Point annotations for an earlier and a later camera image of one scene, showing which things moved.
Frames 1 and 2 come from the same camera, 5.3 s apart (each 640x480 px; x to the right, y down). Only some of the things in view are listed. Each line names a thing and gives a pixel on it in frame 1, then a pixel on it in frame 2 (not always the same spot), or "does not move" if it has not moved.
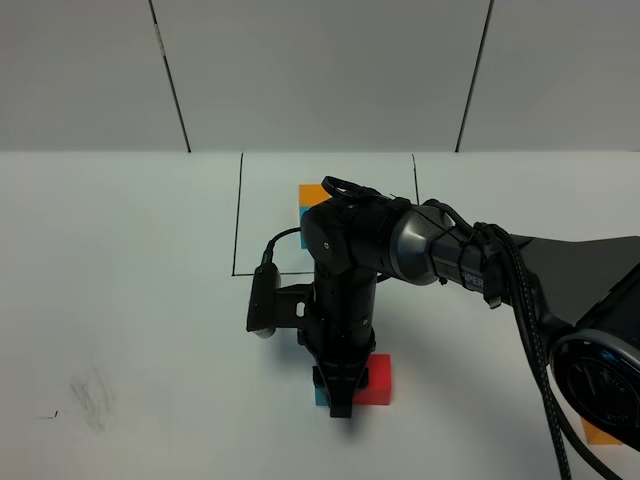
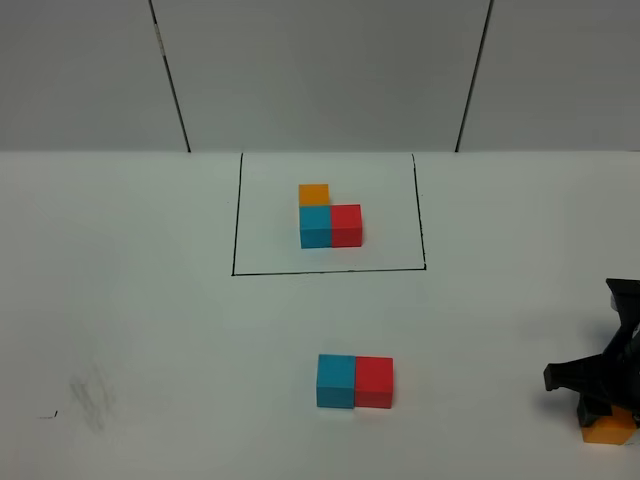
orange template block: (311, 195) does not move
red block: (379, 391) does not move
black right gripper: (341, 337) -> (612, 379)
